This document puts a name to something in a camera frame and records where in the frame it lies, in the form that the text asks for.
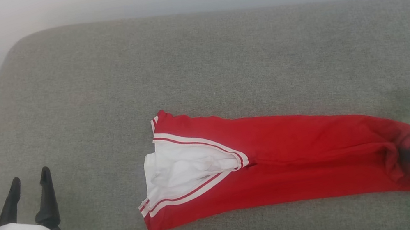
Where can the red and white basketball jersey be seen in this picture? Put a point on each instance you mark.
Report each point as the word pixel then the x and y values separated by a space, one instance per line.
pixel 299 157

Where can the grey fabric sofa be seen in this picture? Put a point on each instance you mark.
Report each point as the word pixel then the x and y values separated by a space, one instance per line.
pixel 222 66

